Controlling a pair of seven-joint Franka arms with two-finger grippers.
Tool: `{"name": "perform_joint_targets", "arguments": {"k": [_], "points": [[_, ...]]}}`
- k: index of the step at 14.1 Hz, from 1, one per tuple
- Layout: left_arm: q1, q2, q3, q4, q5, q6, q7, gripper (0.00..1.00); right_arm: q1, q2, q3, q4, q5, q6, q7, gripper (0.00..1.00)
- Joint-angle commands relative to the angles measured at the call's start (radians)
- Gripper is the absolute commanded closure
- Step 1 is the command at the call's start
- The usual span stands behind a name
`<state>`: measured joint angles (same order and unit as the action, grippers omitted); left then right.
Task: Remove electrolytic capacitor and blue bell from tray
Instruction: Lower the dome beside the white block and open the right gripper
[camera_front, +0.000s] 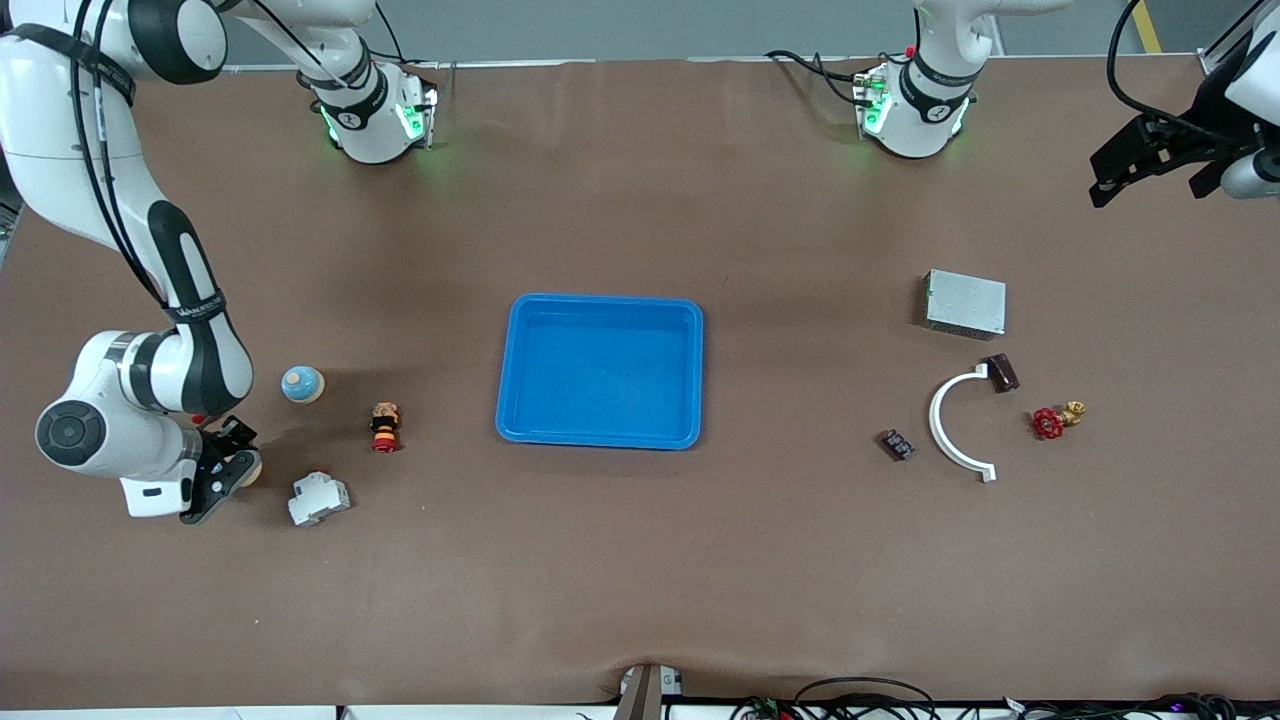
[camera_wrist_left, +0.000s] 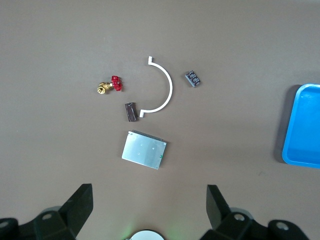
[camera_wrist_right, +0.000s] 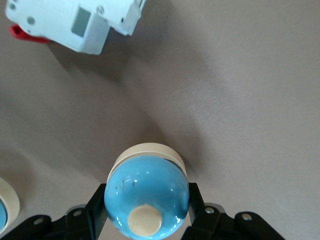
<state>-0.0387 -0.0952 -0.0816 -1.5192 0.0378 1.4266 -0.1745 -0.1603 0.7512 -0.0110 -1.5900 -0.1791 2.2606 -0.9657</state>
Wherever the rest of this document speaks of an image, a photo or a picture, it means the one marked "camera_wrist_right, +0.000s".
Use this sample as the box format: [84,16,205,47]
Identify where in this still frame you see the white circuit breaker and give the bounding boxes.
[5,0,147,56]

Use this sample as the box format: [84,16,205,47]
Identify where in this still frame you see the light blue call bell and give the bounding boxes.
[0,176,21,232]
[103,142,190,238]

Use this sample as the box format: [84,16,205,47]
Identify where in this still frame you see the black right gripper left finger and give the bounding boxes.
[2,183,111,240]

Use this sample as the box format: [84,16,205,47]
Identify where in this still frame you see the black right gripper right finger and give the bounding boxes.
[182,182,286,240]

